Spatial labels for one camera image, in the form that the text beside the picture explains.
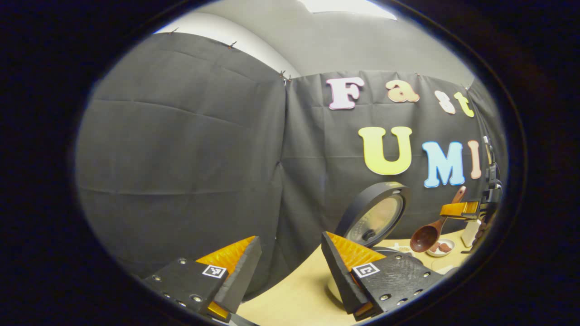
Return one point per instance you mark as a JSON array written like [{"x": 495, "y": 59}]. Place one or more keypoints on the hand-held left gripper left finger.
[{"x": 242, "y": 276}]

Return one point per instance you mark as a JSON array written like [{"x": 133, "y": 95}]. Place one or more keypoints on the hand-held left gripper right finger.
[{"x": 340, "y": 276}]

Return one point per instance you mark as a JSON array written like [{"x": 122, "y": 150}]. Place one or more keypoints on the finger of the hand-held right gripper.
[{"x": 457, "y": 210}]

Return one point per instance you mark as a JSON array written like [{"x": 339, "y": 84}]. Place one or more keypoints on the brown wooden spoon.
[{"x": 423, "y": 237}]

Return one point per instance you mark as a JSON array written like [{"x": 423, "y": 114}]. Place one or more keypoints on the dark grey rice cooker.
[{"x": 376, "y": 215}]

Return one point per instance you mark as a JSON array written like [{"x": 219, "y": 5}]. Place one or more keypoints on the white toaster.
[{"x": 469, "y": 233}]

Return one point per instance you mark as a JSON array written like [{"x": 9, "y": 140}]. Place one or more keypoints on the brown meat piece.
[
  {"x": 446, "y": 248},
  {"x": 435, "y": 247}
]

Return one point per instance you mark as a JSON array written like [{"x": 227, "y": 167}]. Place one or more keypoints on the white round plate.
[{"x": 437, "y": 254}]

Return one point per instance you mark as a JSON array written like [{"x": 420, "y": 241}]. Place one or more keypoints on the white divided bean dish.
[{"x": 402, "y": 248}]

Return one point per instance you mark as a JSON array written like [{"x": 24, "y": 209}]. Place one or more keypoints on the black backdrop cloth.
[{"x": 181, "y": 136}]

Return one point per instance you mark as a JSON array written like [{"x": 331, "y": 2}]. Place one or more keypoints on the large ceiling light panel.
[{"x": 349, "y": 7}]

